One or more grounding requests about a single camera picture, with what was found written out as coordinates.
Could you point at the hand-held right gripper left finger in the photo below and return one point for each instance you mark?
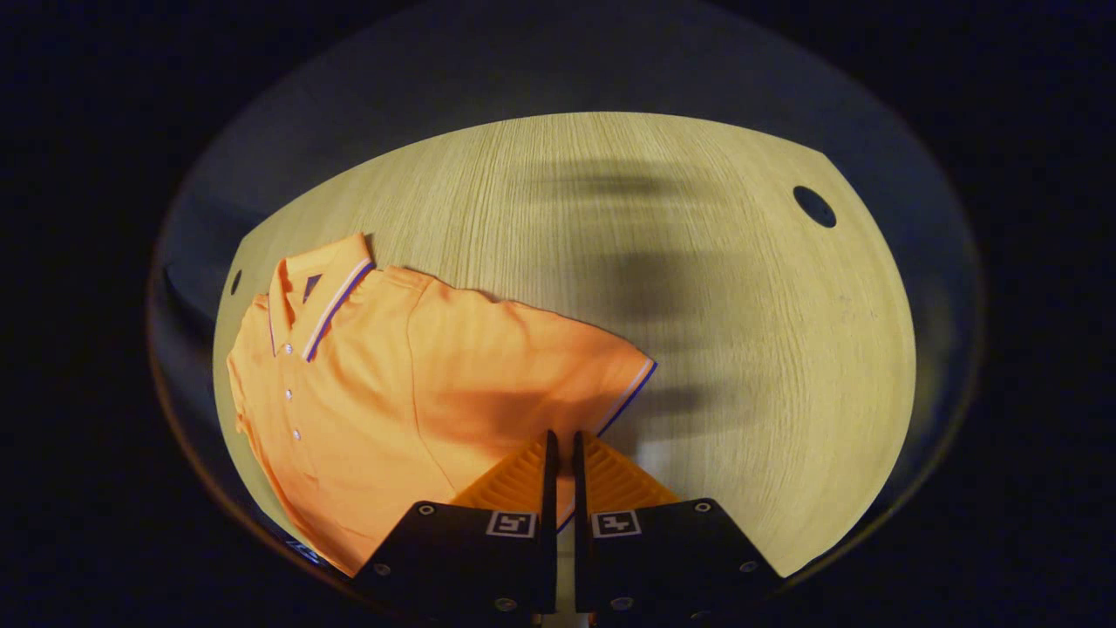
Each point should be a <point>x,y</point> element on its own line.
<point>550,497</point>

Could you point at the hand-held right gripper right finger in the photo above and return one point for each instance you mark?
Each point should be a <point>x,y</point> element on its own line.
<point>579,497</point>

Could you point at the orange T-shirt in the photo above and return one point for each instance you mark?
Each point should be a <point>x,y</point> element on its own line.
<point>392,392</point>

